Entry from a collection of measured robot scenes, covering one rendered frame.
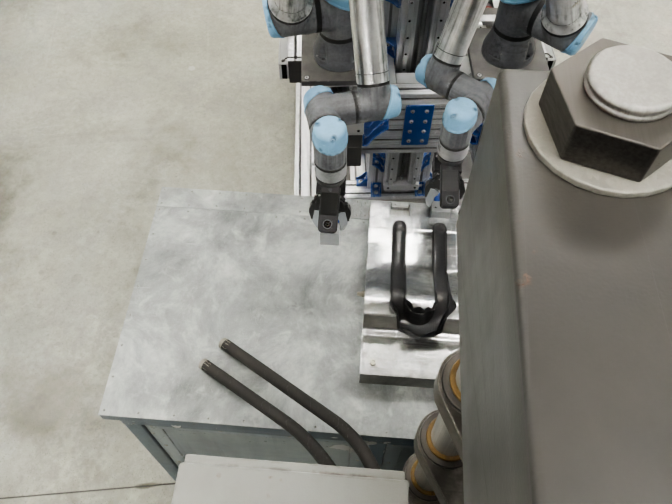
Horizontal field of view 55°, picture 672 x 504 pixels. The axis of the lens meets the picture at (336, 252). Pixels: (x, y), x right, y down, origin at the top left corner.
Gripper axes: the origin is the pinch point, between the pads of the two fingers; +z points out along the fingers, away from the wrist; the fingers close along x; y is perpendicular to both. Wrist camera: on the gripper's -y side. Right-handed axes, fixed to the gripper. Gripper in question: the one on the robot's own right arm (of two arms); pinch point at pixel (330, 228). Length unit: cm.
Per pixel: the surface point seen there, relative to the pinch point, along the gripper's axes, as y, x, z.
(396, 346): -27.8, -18.7, 9.0
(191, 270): -6.8, 37.8, 15.1
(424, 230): 5.5, -25.1, 6.2
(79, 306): 18, 104, 95
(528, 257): -73, -18, -106
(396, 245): 0.6, -17.7, 7.0
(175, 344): -29.0, 37.6, 15.0
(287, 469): -74, -1, -52
